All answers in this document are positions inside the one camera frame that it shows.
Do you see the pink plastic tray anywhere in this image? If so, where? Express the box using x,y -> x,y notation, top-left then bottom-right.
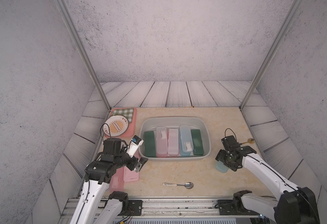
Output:
110,107 -> 137,137

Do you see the dark green pencil case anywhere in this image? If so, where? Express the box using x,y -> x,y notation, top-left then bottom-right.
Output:
144,131 -> 156,158
191,129 -> 204,156

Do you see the green checkered cloth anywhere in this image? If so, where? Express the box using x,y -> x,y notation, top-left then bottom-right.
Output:
111,108 -> 135,123

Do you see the aluminium frame post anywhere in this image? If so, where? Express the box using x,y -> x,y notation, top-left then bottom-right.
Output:
55,0 -> 111,111
239,0 -> 303,112

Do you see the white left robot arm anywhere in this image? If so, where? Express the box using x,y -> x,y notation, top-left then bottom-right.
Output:
70,135 -> 148,224

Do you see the rose pink pencil case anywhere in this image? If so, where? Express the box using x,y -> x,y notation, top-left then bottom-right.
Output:
109,167 -> 124,193

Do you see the translucent pink pencil case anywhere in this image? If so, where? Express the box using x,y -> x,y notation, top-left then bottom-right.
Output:
168,128 -> 179,156

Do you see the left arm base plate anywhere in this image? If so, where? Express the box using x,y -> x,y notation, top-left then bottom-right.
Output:
119,200 -> 143,217

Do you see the metal spoon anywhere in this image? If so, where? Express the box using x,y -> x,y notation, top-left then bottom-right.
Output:
162,182 -> 194,189

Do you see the light pink ridged pencil case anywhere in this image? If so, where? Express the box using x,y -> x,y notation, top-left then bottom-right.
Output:
123,151 -> 142,184

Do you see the right aluminium frame post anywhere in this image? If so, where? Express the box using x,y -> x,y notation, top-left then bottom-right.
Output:
239,0 -> 303,112

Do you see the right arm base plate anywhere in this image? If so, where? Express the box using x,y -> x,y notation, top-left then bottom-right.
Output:
214,199 -> 259,216

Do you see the teal pencil case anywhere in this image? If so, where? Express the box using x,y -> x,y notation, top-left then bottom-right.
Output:
215,161 -> 229,173

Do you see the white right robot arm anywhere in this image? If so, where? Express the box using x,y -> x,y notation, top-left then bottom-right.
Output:
215,135 -> 320,224

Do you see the aluminium front rail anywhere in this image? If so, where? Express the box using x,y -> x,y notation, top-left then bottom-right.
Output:
59,196 -> 267,224

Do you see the clear pencil case with label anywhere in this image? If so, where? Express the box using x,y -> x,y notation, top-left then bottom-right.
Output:
156,127 -> 168,158

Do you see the left aluminium frame post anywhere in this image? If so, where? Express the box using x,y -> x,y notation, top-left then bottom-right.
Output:
55,0 -> 111,111

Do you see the grey plastic storage box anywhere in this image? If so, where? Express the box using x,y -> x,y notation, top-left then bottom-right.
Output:
139,117 -> 212,162

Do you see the round patterned ceramic plate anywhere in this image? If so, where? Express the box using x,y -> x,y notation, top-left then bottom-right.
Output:
101,115 -> 129,137

